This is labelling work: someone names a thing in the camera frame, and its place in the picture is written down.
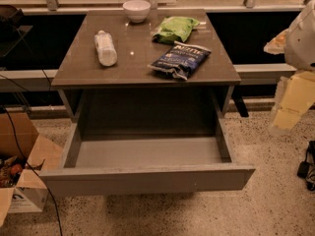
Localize snack items in box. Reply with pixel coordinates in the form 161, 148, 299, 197
0, 156, 24, 188

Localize dark equipment at left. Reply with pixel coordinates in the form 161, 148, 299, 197
0, 5, 32, 59

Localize grey cabinet with glossy top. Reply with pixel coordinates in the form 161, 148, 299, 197
52, 9, 240, 115

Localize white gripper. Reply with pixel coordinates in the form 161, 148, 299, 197
264, 0, 315, 136

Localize black cable on floor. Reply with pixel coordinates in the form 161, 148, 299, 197
0, 72, 64, 236

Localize grey top drawer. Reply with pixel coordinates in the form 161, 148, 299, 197
40, 92, 255, 196

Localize blue chip bag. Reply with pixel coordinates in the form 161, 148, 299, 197
148, 41, 211, 81

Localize white ceramic bowl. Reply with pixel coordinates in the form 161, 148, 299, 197
123, 0, 151, 23

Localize open cardboard box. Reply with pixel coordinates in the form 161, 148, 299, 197
0, 113, 62, 225

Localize clear plastic water bottle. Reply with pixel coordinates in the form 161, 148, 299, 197
94, 30, 117, 67

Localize green chip bag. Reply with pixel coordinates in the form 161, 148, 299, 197
153, 16, 200, 44

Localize black power adapter with cables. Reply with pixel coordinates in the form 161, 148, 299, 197
297, 141, 315, 192

